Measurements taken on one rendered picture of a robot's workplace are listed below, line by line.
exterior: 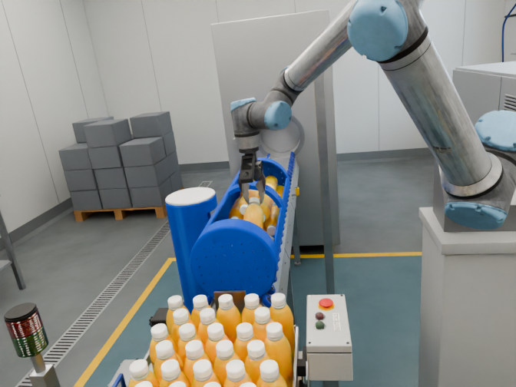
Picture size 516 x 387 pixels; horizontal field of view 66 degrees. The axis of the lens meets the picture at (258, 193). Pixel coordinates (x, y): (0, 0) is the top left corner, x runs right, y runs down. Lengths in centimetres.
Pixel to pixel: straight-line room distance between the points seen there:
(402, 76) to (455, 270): 77
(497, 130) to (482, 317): 64
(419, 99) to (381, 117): 552
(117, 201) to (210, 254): 396
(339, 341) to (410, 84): 58
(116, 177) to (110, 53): 266
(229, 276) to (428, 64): 84
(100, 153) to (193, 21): 264
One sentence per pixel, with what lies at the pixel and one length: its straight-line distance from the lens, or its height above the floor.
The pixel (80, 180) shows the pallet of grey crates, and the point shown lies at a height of 54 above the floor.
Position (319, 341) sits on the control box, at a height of 110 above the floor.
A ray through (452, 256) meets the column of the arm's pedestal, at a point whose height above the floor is 105.
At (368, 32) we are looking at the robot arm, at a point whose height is 174.
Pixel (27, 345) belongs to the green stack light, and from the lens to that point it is 103.
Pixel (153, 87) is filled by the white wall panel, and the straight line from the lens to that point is 688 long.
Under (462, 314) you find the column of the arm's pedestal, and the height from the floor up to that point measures 83.
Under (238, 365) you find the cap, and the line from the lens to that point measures 92.
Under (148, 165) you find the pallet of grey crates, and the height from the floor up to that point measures 67.
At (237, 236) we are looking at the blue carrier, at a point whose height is 120.
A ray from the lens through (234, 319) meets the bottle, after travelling 114.
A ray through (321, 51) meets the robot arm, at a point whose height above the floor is 172.
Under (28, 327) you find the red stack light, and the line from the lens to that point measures 101.
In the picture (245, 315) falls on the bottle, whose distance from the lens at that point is 113.
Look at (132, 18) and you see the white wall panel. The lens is 697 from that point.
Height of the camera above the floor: 171
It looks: 19 degrees down
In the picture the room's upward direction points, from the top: 6 degrees counter-clockwise
